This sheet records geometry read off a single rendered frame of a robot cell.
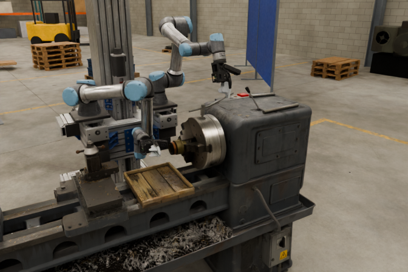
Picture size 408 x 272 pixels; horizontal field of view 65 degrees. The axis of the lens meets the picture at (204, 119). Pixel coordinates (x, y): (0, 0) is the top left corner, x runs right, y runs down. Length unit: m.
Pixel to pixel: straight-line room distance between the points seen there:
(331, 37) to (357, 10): 1.23
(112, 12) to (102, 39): 0.19
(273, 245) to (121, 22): 1.83
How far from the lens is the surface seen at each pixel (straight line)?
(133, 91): 1.89
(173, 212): 1.86
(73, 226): 1.65
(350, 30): 12.42
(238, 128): 1.77
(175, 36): 1.98
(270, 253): 2.35
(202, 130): 1.78
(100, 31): 2.39
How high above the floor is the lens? 1.85
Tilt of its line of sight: 19 degrees down
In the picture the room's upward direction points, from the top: straight up
